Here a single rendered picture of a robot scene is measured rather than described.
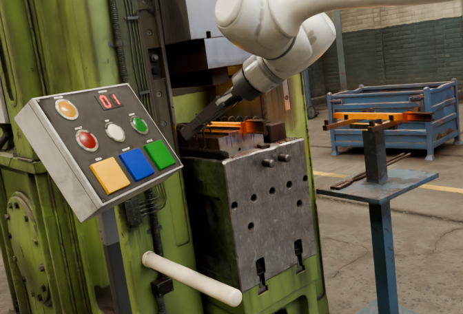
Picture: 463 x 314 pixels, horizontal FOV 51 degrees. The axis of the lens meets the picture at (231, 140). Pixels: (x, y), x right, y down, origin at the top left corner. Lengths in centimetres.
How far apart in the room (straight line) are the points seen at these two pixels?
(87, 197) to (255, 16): 52
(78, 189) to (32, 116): 19
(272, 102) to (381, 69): 838
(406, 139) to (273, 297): 370
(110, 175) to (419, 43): 897
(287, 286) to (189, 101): 86
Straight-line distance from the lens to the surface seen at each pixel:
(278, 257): 175
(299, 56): 102
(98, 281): 203
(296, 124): 205
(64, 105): 116
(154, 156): 124
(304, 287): 191
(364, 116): 198
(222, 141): 159
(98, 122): 120
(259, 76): 106
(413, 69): 992
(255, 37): 90
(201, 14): 157
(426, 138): 519
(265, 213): 167
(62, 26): 187
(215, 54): 158
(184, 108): 208
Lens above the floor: 122
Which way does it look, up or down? 9 degrees down
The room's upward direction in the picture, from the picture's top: 8 degrees counter-clockwise
